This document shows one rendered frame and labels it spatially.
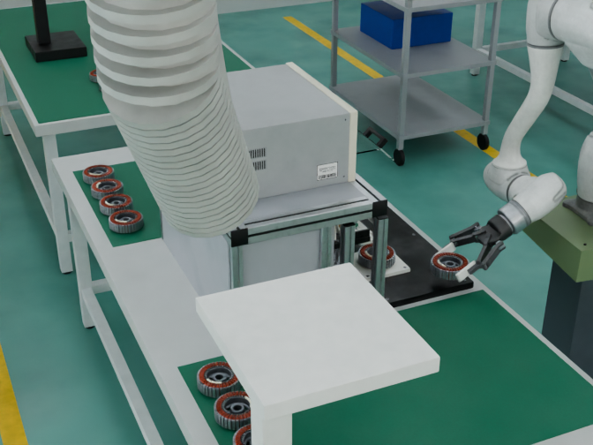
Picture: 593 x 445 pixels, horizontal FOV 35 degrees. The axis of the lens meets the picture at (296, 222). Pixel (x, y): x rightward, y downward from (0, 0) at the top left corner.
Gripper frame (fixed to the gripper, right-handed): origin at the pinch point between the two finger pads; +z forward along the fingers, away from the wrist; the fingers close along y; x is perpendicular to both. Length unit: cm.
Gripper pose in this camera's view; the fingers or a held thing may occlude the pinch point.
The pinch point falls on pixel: (451, 265)
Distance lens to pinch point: 278.4
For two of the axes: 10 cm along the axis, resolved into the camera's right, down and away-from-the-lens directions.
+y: -4.1, -4.3, 8.0
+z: -8.0, 6.0, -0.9
